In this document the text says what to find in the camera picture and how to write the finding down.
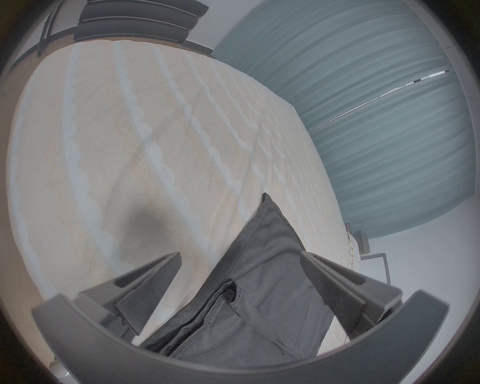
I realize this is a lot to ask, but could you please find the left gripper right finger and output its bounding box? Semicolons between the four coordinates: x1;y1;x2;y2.
301;252;403;331

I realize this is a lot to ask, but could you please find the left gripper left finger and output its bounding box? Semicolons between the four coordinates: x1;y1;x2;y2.
77;252;182;335

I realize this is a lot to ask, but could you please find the black T-shirt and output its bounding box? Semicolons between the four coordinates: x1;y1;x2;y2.
142;193;337;365

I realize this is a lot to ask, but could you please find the bed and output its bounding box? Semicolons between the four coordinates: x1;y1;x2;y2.
5;39;391;361

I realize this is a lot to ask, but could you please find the white printed pillow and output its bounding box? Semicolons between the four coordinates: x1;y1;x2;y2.
345;230;363;271

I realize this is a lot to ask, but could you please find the grey bedside table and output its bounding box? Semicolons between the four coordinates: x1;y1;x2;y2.
345;223;373;256

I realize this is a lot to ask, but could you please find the black chest of drawers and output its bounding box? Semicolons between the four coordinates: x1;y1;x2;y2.
73;0;209;45

